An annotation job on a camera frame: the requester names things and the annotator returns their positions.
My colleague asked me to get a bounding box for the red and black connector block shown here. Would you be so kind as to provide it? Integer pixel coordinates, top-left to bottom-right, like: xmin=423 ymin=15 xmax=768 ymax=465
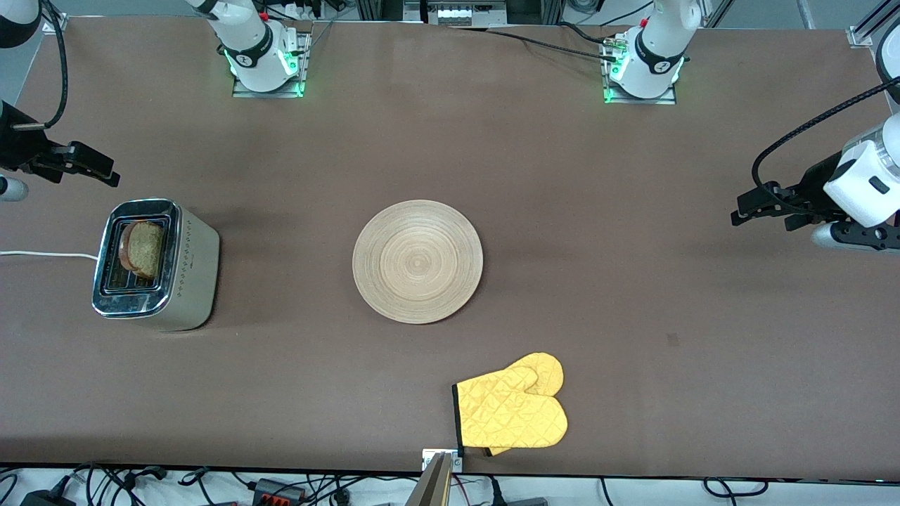
xmin=252 ymin=478 xmax=308 ymax=505

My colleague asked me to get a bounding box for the small metal table bracket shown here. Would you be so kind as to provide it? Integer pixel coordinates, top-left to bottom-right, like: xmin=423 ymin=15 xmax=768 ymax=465
xmin=422 ymin=448 xmax=464 ymax=473

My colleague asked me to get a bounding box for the silver two-slot toaster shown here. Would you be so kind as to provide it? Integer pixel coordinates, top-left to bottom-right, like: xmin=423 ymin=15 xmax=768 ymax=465
xmin=91 ymin=198 xmax=221 ymax=332

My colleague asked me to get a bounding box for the black cable on table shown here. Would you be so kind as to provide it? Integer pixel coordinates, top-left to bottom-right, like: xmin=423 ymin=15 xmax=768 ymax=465
xmin=559 ymin=21 xmax=614 ymax=47
xmin=450 ymin=27 xmax=619 ymax=61

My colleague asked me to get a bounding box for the brown crust bread slice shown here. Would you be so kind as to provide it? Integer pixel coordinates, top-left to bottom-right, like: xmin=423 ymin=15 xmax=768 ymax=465
xmin=117 ymin=220 xmax=166 ymax=279

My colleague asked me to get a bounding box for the yellow quilted oven mitt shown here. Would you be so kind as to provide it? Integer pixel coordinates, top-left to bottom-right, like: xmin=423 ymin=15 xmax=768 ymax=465
xmin=452 ymin=353 xmax=568 ymax=457

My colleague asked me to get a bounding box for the round light wooden plate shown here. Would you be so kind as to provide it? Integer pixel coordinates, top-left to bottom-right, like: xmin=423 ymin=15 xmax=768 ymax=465
xmin=352 ymin=200 xmax=484 ymax=325

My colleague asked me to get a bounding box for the black looped floor cable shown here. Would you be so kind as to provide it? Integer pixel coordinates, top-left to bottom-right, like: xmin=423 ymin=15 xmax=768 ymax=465
xmin=703 ymin=477 xmax=769 ymax=499

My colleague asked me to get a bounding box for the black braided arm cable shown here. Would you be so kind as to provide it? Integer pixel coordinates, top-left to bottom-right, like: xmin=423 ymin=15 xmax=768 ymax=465
xmin=752 ymin=79 xmax=900 ymax=212
xmin=11 ymin=0 xmax=70 ymax=132

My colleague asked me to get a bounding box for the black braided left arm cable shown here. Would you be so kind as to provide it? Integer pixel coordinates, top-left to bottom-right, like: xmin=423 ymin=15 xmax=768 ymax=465
xmin=752 ymin=79 xmax=900 ymax=212

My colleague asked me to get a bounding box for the white toaster power cord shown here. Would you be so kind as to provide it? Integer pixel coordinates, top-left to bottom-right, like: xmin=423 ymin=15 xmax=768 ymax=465
xmin=0 ymin=249 xmax=99 ymax=261

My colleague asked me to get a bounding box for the aluminium camera mast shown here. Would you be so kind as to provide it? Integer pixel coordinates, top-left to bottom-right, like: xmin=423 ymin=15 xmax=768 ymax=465
xmin=406 ymin=452 xmax=454 ymax=506

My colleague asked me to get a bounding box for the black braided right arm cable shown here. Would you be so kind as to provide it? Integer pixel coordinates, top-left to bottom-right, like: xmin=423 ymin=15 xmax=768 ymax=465
xmin=11 ymin=0 xmax=70 ymax=132

